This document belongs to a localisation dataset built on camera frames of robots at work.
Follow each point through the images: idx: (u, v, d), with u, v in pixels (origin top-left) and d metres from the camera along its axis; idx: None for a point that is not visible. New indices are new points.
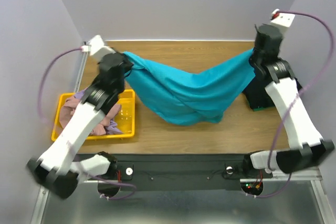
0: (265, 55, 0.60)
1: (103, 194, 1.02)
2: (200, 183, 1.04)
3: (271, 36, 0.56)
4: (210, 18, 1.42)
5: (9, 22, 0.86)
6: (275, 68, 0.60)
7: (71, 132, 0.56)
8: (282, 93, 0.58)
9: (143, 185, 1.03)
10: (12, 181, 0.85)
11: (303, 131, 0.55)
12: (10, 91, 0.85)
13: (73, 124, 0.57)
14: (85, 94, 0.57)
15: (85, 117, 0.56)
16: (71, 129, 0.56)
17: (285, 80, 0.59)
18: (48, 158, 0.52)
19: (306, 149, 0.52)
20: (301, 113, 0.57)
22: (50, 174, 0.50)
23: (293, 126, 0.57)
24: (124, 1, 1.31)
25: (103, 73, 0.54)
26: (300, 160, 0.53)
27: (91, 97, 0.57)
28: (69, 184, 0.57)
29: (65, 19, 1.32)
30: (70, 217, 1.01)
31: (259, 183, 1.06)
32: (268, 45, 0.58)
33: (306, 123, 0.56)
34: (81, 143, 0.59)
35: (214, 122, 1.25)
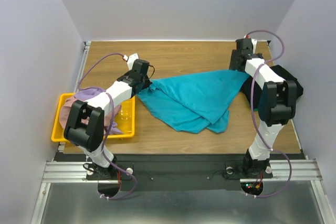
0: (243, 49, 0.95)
1: (104, 194, 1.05)
2: (201, 183, 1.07)
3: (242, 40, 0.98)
4: (210, 18, 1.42)
5: (9, 22, 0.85)
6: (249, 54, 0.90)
7: (112, 92, 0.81)
8: (254, 64, 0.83)
9: (144, 185, 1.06)
10: (10, 181, 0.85)
11: (269, 77, 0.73)
12: (10, 92, 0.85)
13: (113, 90, 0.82)
14: (121, 77, 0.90)
15: (122, 89, 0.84)
16: (113, 90, 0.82)
17: (256, 59, 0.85)
18: (92, 102, 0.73)
19: (270, 84, 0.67)
20: (265, 68, 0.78)
22: (95, 112, 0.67)
23: (260, 77, 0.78)
24: (124, 1, 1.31)
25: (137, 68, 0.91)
26: (268, 93, 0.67)
27: (124, 80, 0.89)
28: (98, 131, 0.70)
29: (65, 19, 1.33)
30: (69, 217, 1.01)
31: (258, 183, 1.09)
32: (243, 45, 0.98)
33: (272, 74, 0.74)
34: (116, 103, 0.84)
35: (218, 131, 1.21)
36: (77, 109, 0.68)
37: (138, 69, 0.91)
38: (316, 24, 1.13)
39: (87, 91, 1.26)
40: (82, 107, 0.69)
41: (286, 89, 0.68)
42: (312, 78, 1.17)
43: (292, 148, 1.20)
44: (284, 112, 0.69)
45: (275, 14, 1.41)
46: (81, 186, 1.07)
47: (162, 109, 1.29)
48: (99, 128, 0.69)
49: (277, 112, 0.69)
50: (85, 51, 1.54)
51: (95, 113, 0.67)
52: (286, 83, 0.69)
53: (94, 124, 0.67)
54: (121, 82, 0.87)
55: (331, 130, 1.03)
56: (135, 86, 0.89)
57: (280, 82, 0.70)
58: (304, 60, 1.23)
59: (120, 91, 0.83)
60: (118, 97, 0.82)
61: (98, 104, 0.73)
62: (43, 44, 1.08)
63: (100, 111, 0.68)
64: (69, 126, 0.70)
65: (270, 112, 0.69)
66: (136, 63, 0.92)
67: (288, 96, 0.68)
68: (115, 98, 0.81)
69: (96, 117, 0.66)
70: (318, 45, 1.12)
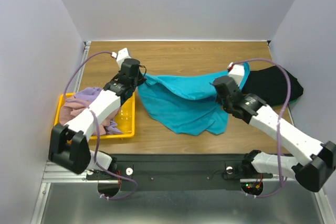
0: (230, 97, 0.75)
1: (103, 194, 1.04)
2: (201, 184, 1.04)
3: (224, 84, 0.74)
4: (210, 17, 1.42)
5: (9, 22, 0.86)
6: (246, 103, 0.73)
7: (97, 106, 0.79)
8: (266, 120, 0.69)
9: (143, 185, 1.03)
10: (10, 182, 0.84)
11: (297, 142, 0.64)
12: (11, 92, 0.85)
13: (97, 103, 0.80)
14: (108, 85, 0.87)
15: (107, 100, 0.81)
16: (96, 104, 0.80)
17: (264, 110, 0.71)
18: (73, 123, 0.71)
19: (317, 161, 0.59)
20: (286, 129, 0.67)
22: (76, 138, 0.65)
23: (287, 144, 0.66)
24: (124, 0, 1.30)
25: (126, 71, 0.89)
26: (319, 171, 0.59)
27: (112, 87, 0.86)
28: (82, 156, 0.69)
29: (65, 20, 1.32)
30: (70, 217, 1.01)
31: (258, 183, 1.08)
32: (229, 89, 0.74)
33: (301, 136, 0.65)
34: (101, 118, 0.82)
35: (217, 132, 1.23)
36: (58, 136, 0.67)
37: (126, 73, 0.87)
38: (315, 24, 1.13)
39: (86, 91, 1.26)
40: (60, 137, 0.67)
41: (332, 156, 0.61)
42: (312, 79, 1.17)
43: None
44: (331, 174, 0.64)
45: (275, 14, 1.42)
46: (80, 186, 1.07)
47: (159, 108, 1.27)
48: (82, 152, 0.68)
49: (326, 178, 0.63)
50: (84, 51, 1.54)
51: (76, 139, 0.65)
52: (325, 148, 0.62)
53: (75, 151, 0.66)
54: (107, 91, 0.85)
55: (330, 130, 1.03)
56: (124, 91, 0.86)
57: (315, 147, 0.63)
58: (303, 60, 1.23)
59: (107, 104, 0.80)
60: (103, 113, 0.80)
61: (79, 128, 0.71)
62: (43, 44, 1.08)
63: (81, 137, 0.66)
64: (52, 151, 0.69)
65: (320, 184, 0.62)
66: (123, 66, 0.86)
67: (333, 160, 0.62)
68: (100, 114, 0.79)
69: (76, 144, 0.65)
70: (317, 45, 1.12)
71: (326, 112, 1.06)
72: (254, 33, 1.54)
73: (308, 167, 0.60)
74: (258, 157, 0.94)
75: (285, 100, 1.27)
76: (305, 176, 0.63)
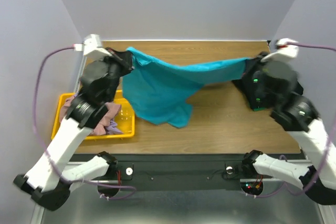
0: (281, 99, 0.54)
1: (103, 194, 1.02)
2: (201, 184, 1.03)
3: (286, 80, 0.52)
4: (210, 18, 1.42)
5: (10, 22, 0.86)
6: (300, 108, 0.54)
7: (57, 146, 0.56)
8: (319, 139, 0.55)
9: (144, 185, 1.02)
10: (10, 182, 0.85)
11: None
12: (11, 92, 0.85)
13: (59, 139, 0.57)
14: (71, 108, 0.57)
15: (70, 135, 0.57)
16: (58, 141, 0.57)
17: (316, 127, 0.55)
18: (32, 174, 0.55)
19: None
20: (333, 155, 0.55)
22: (35, 193, 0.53)
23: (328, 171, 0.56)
24: (124, 0, 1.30)
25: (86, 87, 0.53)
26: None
27: (76, 110, 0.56)
28: (57, 196, 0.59)
29: (65, 20, 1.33)
30: (70, 217, 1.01)
31: (258, 183, 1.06)
32: (286, 89, 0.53)
33: None
34: (68, 157, 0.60)
35: (179, 126, 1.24)
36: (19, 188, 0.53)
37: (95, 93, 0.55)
38: (315, 24, 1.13)
39: None
40: (21, 188, 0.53)
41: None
42: (312, 79, 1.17)
43: (292, 148, 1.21)
44: None
45: (275, 15, 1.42)
46: (80, 186, 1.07)
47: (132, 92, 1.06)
48: (53, 197, 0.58)
49: None
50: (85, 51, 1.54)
51: (36, 195, 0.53)
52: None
53: (44, 203, 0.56)
54: (69, 120, 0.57)
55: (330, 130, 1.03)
56: (92, 113, 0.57)
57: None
58: (303, 60, 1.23)
59: (71, 141, 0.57)
60: (69, 150, 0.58)
61: (37, 182, 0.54)
62: (43, 44, 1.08)
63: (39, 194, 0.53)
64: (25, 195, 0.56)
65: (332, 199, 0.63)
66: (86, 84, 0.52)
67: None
68: (64, 155, 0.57)
69: (39, 201, 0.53)
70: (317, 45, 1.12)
71: (327, 112, 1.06)
72: (254, 33, 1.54)
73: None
74: (261, 159, 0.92)
75: None
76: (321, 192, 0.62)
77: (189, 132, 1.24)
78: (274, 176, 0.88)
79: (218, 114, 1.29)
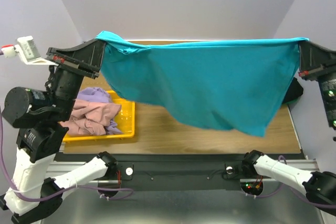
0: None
1: (104, 194, 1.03)
2: (200, 184, 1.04)
3: None
4: (210, 17, 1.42)
5: (9, 23, 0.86)
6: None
7: (19, 178, 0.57)
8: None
9: (144, 185, 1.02)
10: None
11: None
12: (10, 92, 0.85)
13: (18, 170, 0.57)
14: (22, 138, 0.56)
15: (23, 168, 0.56)
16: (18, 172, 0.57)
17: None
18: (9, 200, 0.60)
19: None
20: None
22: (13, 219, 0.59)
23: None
24: (123, 0, 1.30)
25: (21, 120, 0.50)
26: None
27: (27, 142, 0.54)
28: (46, 210, 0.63)
29: (65, 20, 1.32)
30: (70, 217, 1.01)
31: (258, 183, 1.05)
32: None
33: None
34: (41, 176, 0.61)
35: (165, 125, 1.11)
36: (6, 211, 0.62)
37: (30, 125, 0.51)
38: (315, 24, 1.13)
39: (86, 91, 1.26)
40: (3, 208, 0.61)
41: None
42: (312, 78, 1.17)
43: (292, 148, 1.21)
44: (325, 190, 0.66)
45: (275, 15, 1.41)
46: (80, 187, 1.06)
47: (125, 83, 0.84)
48: (38, 211, 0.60)
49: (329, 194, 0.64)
50: None
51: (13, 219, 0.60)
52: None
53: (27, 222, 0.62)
54: (21, 152, 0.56)
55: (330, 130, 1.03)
56: (41, 142, 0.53)
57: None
58: None
59: (26, 175, 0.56)
60: (37, 177, 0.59)
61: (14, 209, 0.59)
62: (43, 44, 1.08)
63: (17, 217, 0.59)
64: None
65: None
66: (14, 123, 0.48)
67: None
68: (30, 183, 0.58)
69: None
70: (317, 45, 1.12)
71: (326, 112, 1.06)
72: (254, 33, 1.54)
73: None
74: (261, 160, 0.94)
75: (285, 99, 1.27)
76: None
77: (188, 132, 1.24)
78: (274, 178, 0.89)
79: None
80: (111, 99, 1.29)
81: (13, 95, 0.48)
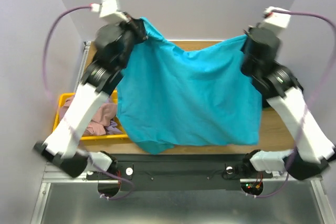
0: (264, 66, 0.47)
1: (103, 194, 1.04)
2: (201, 184, 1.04)
3: (270, 45, 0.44)
4: (210, 18, 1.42)
5: (10, 22, 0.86)
6: (281, 76, 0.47)
7: (74, 113, 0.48)
8: (293, 108, 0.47)
9: (144, 186, 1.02)
10: (10, 181, 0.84)
11: (319, 141, 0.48)
12: (11, 92, 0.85)
13: (75, 105, 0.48)
14: (85, 73, 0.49)
15: (85, 100, 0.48)
16: (74, 108, 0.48)
17: (294, 91, 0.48)
18: (51, 139, 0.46)
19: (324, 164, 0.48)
20: (312, 129, 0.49)
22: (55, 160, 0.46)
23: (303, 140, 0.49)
24: (124, 0, 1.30)
25: (100, 50, 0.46)
26: (316, 170, 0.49)
27: (89, 74, 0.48)
28: (80, 167, 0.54)
29: (66, 20, 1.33)
30: (70, 217, 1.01)
31: (258, 183, 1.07)
32: (266, 55, 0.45)
33: (318, 137, 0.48)
34: (86, 123, 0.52)
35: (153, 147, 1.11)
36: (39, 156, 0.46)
37: (106, 55, 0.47)
38: (315, 24, 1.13)
39: None
40: (42, 154, 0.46)
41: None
42: (312, 78, 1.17)
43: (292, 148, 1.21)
44: None
45: None
46: (81, 186, 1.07)
47: (126, 89, 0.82)
48: (75, 165, 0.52)
49: None
50: (85, 51, 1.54)
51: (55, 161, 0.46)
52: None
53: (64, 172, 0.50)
54: (85, 85, 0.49)
55: (330, 130, 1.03)
56: (108, 80, 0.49)
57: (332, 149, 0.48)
58: (303, 60, 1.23)
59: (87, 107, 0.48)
60: (87, 117, 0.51)
61: (58, 147, 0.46)
62: (43, 44, 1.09)
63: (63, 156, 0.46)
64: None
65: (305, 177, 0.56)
66: (98, 45, 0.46)
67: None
68: (81, 123, 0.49)
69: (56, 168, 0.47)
70: (317, 44, 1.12)
71: (327, 112, 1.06)
72: None
73: (314, 163, 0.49)
74: (256, 155, 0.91)
75: None
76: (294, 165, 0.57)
77: None
78: (268, 169, 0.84)
79: None
80: (111, 99, 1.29)
81: (105, 29, 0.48)
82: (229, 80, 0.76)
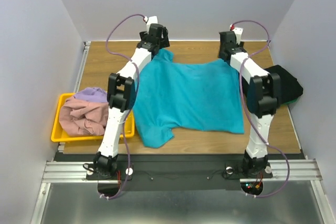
0: (227, 44, 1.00)
1: (103, 194, 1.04)
2: (201, 183, 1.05)
3: (226, 34, 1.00)
4: (210, 18, 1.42)
5: (10, 23, 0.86)
6: (233, 49, 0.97)
7: (136, 60, 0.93)
8: (239, 58, 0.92)
9: (143, 185, 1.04)
10: (9, 181, 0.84)
11: (255, 72, 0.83)
12: (10, 92, 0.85)
13: (136, 56, 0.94)
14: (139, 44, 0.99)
15: (143, 54, 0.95)
16: (136, 58, 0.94)
17: (242, 54, 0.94)
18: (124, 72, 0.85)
19: (256, 79, 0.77)
20: (252, 67, 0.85)
22: (127, 81, 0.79)
23: (245, 72, 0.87)
24: (124, 0, 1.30)
25: (151, 34, 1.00)
26: (254, 88, 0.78)
27: (143, 45, 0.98)
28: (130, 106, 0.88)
29: (65, 21, 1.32)
30: (70, 217, 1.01)
31: (258, 183, 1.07)
32: (225, 39, 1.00)
33: (258, 72, 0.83)
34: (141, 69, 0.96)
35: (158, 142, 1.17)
36: (113, 81, 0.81)
37: (154, 33, 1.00)
38: (315, 24, 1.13)
39: (86, 91, 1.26)
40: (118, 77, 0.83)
41: (271, 82, 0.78)
42: (312, 78, 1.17)
43: (292, 148, 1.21)
44: (270, 103, 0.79)
45: (274, 14, 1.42)
46: (80, 186, 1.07)
47: (145, 82, 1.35)
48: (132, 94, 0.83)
49: (264, 103, 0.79)
50: (84, 51, 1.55)
51: (127, 82, 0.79)
52: (270, 76, 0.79)
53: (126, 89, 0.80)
54: (140, 48, 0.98)
55: (330, 129, 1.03)
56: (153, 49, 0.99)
57: (265, 76, 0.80)
58: (303, 60, 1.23)
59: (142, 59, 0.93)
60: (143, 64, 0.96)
61: (128, 74, 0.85)
62: (43, 44, 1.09)
63: (131, 81, 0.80)
64: (110, 93, 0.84)
65: (259, 105, 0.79)
66: (151, 28, 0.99)
67: (273, 87, 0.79)
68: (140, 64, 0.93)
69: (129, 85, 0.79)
70: (317, 44, 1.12)
71: (326, 112, 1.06)
72: (254, 33, 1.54)
73: (251, 82, 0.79)
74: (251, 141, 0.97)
75: (285, 99, 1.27)
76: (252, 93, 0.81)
77: (188, 132, 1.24)
78: (255, 141, 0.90)
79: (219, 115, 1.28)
80: None
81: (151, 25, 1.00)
82: (213, 81, 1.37)
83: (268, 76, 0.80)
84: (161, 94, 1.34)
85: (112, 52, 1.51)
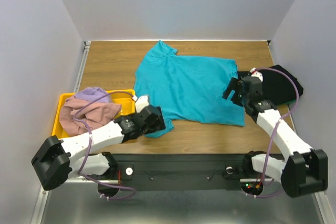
0: (251, 95, 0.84)
1: (103, 194, 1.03)
2: (200, 183, 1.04)
3: (252, 83, 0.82)
4: (210, 17, 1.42)
5: (10, 23, 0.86)
6: (260, 104, 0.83)
7: (98, 134, 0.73)
8: (270, 119, 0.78)
9: (144, 185, 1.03)
10: (9, 181, 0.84)
11: (296, 146, 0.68)
12: (10, 91, 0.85)
13: (103, 131, 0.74)
14: (119, 118, 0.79)
15: (112, 132, 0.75)
16: (102, 131, 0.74)
17: (271, 112, 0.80)
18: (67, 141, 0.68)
19: (299, 159, 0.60)
20: (287, 135, 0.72)
22: (60, 158, 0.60)
23: (279, 138, 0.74)
24: (124, 0, 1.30)
25: (144, 113, 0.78)
26: (294, 169, 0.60)
27: (122, 121, 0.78)
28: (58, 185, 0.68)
29: (65, 20, 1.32)
30: (70, 217, 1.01)
31: (258, 183, 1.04)
32: (251, 89, 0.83)
33: (297, 142, 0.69)
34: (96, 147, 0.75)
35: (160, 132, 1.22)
36: (48, 146, 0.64)
37: (144, 116, 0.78)
38: (316, 23, 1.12)
39: (87, 91, 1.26)
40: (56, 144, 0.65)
41: (315, 160, 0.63)
42: (313, 78, 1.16)
43: None
44: (313, 188, 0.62)
45: (275, 14, 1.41)
46: (80, 186, 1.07)
47: (146, 75, 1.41)
48: (59, 174, 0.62)
49: (306, 187, 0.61)
50: (85, 51, 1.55)
51: (59, 159, 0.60)
52: (314, 152, 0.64)
53: (53, 168, 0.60)
54: (116, 124, 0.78)
55: (331, 130, 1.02)
56: (129, 132, 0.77)
57: (307, 152, 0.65)
58: (304, 60, 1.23)
59: (108, 136, 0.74)
60: (103, 143, 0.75)
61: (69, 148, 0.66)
62: (43, 44, 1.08)
63: (65, 159, 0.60)
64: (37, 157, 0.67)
65: (298, 188, 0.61)
66: (145, 109, 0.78)
67: (317, 167, 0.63)
68: (98, 144, 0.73)
69: (58, 163, 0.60)
70: (317, 44, 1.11)
71: (326, 112, 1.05)
72: (254, 33, 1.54)
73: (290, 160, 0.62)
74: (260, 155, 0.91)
75: (284, 100, 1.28)
76: (289, 172, 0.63)
77: (188, 132, 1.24)
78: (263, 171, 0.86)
79: (219, 114, 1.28)
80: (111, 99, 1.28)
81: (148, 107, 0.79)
82: (214, 75, 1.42)
83: (311, 153, 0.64)
84: (163, 86, 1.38)
85: (112, 52, 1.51)
